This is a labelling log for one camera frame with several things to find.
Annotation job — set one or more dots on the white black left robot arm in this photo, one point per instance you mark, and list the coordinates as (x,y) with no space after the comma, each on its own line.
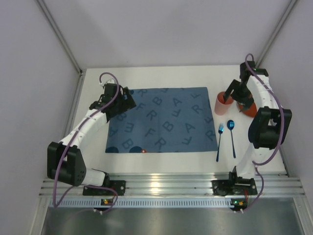
(65,161)

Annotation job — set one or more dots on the aluminium rail frame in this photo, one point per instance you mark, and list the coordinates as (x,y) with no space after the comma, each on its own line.
(166,173)

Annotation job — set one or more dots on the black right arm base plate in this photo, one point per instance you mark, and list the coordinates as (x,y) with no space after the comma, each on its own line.
(234,185)

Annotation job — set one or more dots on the red plastic plate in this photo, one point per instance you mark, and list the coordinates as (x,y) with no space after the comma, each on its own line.
(250,112)

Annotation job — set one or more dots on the perforated grey cable duct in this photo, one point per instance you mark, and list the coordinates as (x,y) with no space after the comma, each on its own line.
(124,202)

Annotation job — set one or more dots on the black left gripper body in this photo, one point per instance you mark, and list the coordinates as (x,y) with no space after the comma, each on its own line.
(125,103)

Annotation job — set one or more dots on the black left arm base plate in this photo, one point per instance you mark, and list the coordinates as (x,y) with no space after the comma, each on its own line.
(117,185)

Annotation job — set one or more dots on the left aluminium corner post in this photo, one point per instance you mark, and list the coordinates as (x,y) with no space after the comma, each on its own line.
(52,23)

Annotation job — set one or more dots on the aluminium corner post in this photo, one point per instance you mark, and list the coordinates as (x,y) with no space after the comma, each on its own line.
(52,23)
(279,25)

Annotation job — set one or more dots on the blue metal spoon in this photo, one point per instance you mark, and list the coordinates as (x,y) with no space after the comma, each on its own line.
(230,126)

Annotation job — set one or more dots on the blue letter-print placemat cloth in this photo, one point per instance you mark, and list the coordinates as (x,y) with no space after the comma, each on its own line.
(164,120)

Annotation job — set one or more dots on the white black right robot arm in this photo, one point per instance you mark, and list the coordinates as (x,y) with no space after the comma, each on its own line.
(268,128)

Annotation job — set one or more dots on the pink plastic cup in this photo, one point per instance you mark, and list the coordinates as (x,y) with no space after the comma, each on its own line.
(221,106)

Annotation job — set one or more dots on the blue metal fork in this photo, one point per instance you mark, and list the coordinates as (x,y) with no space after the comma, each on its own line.
(220,131)

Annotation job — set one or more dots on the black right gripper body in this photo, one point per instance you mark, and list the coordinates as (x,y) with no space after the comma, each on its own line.
(234,90)

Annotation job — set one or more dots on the right aluminium corner post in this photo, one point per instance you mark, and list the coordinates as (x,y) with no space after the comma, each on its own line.
(279,25)

